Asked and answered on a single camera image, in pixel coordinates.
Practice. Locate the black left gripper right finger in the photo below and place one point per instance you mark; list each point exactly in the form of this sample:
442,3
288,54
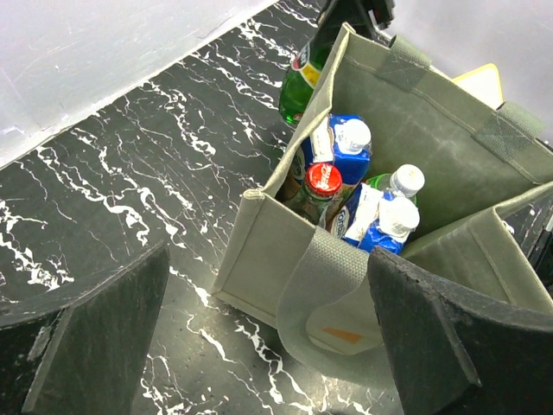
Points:
453,350

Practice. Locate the green glass bottle gold cap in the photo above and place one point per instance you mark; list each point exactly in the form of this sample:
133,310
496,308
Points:
305,69

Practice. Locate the dark cola bottle red label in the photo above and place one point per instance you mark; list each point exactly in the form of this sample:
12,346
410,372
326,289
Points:
320,185

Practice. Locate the yellow-framed whiteboard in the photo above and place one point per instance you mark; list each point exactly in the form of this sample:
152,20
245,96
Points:
484,84

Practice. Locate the blue red juice carton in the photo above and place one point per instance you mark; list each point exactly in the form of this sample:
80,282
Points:
368,220

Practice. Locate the Fontana pineapple juice carton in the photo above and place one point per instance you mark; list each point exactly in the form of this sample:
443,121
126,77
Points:
345,141

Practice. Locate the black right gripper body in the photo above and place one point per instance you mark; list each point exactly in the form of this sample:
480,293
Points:
367,18

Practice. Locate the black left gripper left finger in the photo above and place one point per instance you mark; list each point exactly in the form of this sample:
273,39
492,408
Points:
80,349

